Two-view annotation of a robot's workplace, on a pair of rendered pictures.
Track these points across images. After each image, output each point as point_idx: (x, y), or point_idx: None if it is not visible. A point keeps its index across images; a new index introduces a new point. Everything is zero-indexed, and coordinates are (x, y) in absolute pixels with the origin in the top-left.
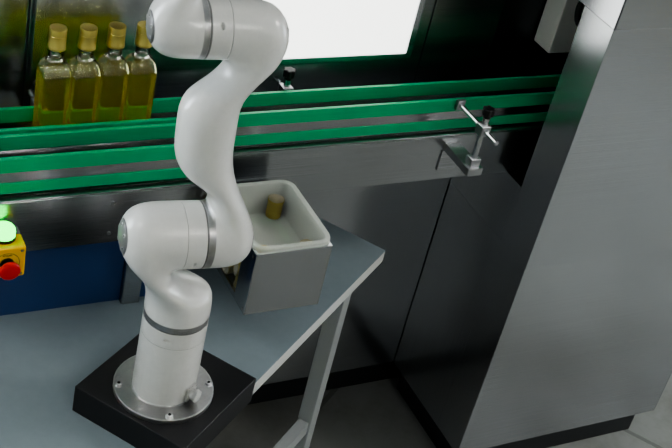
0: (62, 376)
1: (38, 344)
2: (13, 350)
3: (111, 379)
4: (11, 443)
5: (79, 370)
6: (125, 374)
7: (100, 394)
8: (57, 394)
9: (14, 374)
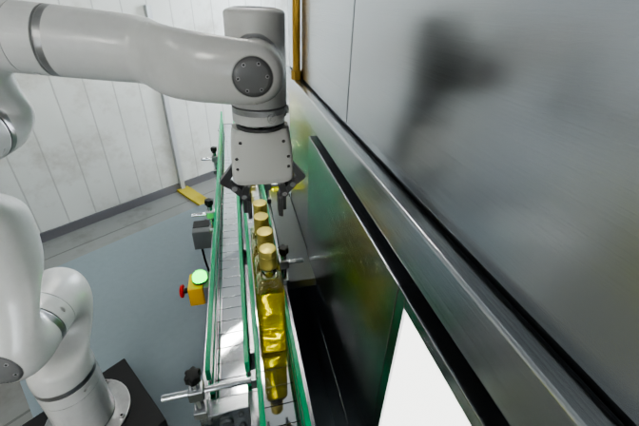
0: (161, 366)
1: (195, 354)
2: (194, 340)
3: (118, 380)
4: (121, 338)
5: (162, 377)
6: (113, 388)
7: (107, 372)
8: (146, 362)
9: (174, 340)
